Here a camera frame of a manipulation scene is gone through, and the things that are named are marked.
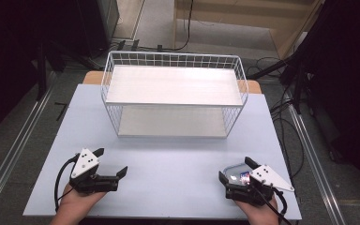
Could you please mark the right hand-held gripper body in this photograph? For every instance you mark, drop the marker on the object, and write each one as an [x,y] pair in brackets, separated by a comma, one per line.
[267,179]

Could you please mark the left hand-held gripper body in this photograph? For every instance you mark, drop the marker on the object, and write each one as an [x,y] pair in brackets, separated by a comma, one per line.
[86,164]

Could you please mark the clear plastic snack packet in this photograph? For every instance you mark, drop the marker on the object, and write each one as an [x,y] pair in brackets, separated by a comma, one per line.
[239,175]

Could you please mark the person's right hand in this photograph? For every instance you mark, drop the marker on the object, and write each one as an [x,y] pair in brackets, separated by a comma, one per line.
[261,214]

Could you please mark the person's left hand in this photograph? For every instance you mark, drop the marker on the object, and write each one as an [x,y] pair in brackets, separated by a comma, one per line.
[75,201]

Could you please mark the black stand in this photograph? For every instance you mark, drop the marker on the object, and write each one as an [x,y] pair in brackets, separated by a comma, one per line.
[289,75]

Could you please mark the black curtain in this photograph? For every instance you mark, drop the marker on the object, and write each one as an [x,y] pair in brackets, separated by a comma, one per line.
[9,62]
[347,93]

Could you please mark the black cabinet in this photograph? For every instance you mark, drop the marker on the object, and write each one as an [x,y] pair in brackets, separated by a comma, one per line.
[98,25]

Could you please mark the metal floor rail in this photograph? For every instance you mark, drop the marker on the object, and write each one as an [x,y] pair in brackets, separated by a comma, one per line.
[15,143]
[317,168]

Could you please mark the wooden furniture frame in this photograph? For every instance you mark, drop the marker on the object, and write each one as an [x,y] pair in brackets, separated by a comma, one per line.
[247,18]

